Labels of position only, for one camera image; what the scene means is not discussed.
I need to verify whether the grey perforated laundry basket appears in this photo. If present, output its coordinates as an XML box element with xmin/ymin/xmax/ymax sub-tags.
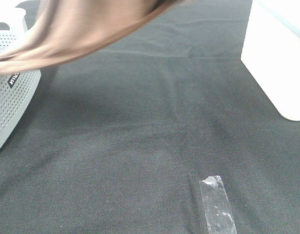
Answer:
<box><xmin>0</xmin><ymin>7</ymin><xmax>41</xmax><ymax>149</ymax></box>

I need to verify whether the brown towel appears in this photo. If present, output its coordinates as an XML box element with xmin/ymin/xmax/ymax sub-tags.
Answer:
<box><xmin>0</xmin><ymin>0</ymin><xmax>178</xmax><ymax>75</ymax></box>

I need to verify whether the white plastic basket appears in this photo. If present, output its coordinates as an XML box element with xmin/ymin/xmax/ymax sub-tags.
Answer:
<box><xmin>241</xmin><ymin>0</ymin><xmax>300</xmax><ymax>121</ymax></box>

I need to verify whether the clear tape strip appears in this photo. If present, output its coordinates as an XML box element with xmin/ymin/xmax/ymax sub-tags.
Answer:
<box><xmin>199</xmin><ymin>175</ymin><xmax>237</xmax><ymax>234</ymax></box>

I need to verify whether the black table cloth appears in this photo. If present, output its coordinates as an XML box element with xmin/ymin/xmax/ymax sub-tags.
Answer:
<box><xmin>0</xmin><ymin>0</ymin><xmax>300</xmax><ymax>234</ymax></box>

